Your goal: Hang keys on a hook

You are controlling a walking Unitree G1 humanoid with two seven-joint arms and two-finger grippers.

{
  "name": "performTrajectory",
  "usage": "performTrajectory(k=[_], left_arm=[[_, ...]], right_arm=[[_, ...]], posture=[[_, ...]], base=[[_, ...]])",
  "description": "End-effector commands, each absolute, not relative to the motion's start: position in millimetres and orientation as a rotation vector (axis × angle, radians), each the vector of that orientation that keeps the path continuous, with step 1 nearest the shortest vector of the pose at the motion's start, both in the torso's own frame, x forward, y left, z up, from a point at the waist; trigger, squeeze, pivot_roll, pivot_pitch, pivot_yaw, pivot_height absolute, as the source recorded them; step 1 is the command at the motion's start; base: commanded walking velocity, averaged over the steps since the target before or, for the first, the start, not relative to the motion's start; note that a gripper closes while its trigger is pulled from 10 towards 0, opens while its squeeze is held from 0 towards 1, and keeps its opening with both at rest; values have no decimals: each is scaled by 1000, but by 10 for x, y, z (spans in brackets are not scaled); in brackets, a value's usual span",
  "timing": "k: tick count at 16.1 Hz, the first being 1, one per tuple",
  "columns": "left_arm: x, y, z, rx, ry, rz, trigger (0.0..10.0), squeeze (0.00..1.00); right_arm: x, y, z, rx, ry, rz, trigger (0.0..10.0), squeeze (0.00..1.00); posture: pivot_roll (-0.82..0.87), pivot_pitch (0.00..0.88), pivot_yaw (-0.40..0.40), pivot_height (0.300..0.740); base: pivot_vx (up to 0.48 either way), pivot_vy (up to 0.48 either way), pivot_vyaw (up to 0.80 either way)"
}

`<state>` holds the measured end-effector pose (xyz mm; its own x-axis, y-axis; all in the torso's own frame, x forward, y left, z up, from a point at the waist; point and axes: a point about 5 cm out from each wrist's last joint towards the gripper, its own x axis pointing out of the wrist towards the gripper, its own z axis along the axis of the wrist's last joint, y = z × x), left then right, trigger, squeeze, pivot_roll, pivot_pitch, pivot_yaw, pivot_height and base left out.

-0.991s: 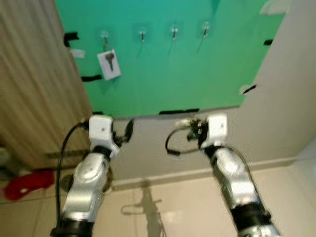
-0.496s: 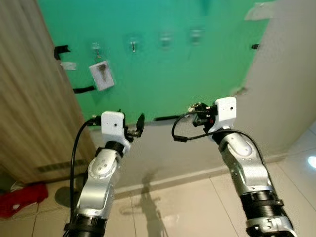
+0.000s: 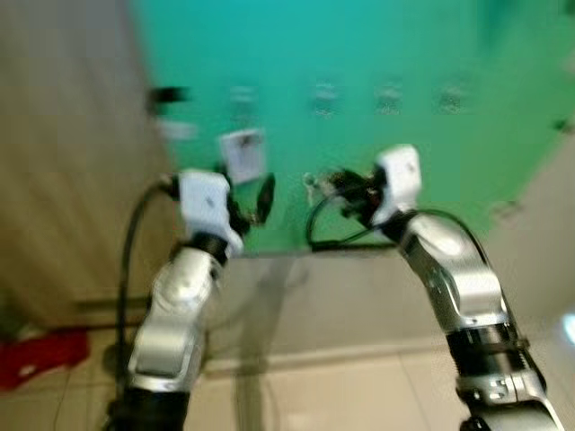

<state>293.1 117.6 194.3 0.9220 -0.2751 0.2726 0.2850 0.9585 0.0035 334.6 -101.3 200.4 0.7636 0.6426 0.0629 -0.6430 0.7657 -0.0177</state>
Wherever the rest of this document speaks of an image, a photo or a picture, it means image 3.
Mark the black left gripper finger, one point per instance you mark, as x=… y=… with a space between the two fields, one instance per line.
x=265 y=197

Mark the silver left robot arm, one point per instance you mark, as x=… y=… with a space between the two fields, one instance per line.
x=175 y=314

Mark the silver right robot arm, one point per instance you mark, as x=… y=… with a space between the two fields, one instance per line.
x=458 y=278

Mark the white printed paper tag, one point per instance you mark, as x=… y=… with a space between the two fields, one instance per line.
x=243 y=153

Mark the red plastic stool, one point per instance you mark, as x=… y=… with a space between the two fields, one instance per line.
x=40 y=355

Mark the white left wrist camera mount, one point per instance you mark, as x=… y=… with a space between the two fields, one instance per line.
x=205 y=202

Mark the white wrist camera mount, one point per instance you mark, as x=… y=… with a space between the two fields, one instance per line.
x=400 y=175
x=205 y=202

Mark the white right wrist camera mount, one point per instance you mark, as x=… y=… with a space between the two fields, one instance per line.
x=400 y=175

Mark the small silver wall hook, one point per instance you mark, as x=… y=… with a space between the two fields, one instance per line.
x=243 y=101
x=325 y=97
x=389 y=97
x=452 y=97

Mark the black wall hook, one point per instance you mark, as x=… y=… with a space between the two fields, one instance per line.
x=166 y=94

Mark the green wall board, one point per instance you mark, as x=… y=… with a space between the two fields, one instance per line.
x=404 y=54

